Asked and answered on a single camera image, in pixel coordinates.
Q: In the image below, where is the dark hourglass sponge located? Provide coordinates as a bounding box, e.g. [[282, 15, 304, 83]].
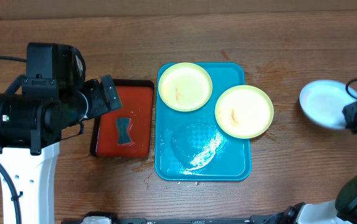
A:
[[115, 117, 132, 145]]

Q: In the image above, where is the light blue plate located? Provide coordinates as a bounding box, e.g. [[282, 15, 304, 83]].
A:
[[299, 80, 357, 130]]

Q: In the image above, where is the yellow plate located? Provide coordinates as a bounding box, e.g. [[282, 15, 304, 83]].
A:
[[158, 62, 213, 112], [215, 85, 274, 139]]

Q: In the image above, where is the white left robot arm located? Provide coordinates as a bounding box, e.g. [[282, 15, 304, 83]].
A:
[[0, 75, 122, 223]]

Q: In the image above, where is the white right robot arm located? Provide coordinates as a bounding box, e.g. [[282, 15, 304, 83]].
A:
[[277, 101, 357, 223]]

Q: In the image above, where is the red tray with black rim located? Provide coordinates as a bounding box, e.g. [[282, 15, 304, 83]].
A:
[[90, 79, 154, 159]]

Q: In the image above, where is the teal plastic tray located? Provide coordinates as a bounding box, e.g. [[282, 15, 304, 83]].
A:
[[155, 62, 252, 181]]

